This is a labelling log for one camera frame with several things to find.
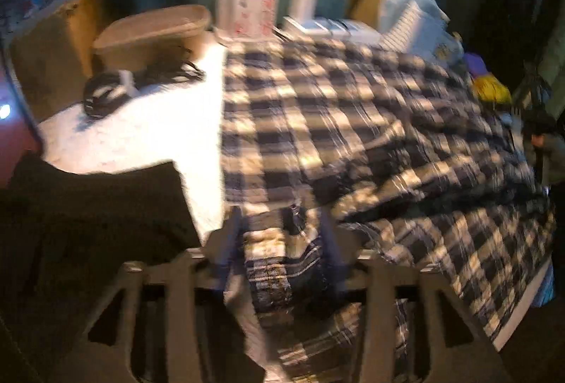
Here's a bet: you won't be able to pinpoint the white plastic bag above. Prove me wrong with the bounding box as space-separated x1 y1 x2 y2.
377 0 449 31

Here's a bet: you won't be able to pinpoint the coiled black cable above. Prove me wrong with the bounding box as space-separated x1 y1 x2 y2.
82 58 207 120

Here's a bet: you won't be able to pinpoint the yellow plastic bag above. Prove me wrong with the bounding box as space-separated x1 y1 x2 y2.
473 73 511 105

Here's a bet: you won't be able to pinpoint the green white milk carton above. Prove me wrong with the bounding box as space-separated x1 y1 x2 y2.
229 0 279 41

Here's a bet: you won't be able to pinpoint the tablet with red screen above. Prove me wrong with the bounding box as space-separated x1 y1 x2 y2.
0 49 44 188

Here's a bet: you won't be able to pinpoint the white plastic basket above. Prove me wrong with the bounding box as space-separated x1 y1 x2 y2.
379 0 449 58

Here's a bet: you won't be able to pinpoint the white charger with cable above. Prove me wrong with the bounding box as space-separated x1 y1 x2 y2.
288 0 318 23

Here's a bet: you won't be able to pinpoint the white power strip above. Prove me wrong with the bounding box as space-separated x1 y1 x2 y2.
282 17 381 46

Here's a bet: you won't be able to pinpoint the cardboard box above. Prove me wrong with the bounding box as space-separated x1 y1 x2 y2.
8 0 111 122

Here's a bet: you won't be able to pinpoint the brown plastic food container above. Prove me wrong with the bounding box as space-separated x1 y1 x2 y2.
92 4 212 71

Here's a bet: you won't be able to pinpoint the black folded garment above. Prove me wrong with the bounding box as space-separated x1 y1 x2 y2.
1 154 200 382

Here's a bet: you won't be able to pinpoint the plaid pajama pants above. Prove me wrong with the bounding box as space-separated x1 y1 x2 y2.
221 40 553 382

